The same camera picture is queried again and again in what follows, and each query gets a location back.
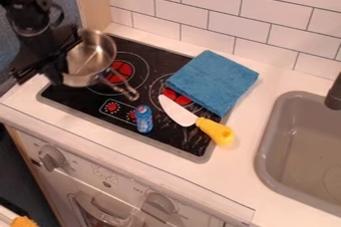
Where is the toy knife with yellow handle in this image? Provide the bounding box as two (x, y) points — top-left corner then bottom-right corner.
(157, 94), (236, 147)

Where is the blue cloth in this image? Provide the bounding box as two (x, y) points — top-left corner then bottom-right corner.
(164, 49), (261, 118)

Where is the yellow toy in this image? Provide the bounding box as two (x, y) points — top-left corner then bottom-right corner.
(9, 215), (41, 227)

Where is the toy stove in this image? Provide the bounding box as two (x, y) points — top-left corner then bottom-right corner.
(36, 33), (224, 164)

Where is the silver pot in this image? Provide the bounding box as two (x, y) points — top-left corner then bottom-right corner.
(60, 27), (142, 103)

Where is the toy sink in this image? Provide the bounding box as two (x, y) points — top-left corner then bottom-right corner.
(254, 90), (341, 218)

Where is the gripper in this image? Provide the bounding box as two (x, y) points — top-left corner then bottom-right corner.
(9, 25), (85, 86)

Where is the blue toy bottle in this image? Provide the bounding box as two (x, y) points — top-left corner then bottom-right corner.
(133, 104), (155, 135)

